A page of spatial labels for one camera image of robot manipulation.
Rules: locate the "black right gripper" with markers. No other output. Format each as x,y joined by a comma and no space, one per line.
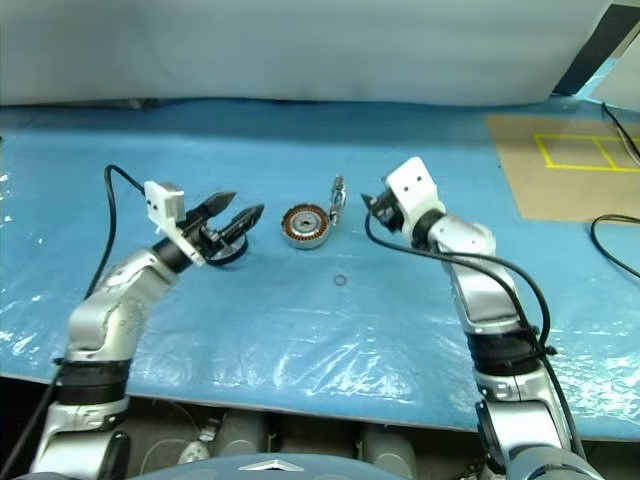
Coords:
387,207

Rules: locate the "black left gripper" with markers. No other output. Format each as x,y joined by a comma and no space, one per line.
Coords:
202,237

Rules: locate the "silver finned motor rotor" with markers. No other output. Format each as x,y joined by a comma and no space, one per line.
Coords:
338,200

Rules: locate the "motor stator with copper coils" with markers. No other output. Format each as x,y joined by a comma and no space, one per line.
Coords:
305,227

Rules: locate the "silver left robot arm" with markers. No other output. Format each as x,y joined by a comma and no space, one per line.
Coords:
120,300

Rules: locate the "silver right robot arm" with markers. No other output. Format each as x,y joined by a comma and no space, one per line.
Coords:
480,290

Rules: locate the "white backdrop sheet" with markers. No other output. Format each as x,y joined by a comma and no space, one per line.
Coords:
300,45

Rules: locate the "brown cardboard sheet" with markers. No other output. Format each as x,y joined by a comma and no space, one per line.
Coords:
550,195

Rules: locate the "yellow tape outline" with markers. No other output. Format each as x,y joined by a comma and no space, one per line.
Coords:
542,151

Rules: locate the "grey rounded cylinder shape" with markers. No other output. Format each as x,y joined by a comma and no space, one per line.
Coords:
390,445
242,432

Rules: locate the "grey robot torso with emblem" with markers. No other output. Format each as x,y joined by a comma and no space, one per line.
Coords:
270,467

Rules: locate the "white panel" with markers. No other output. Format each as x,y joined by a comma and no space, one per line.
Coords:
622,82

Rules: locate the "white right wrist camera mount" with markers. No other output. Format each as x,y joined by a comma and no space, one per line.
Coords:
412,180

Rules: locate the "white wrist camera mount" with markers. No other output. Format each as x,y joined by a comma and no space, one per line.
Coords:
157,200
412,180

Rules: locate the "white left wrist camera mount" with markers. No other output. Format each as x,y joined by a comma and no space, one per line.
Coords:
157,200

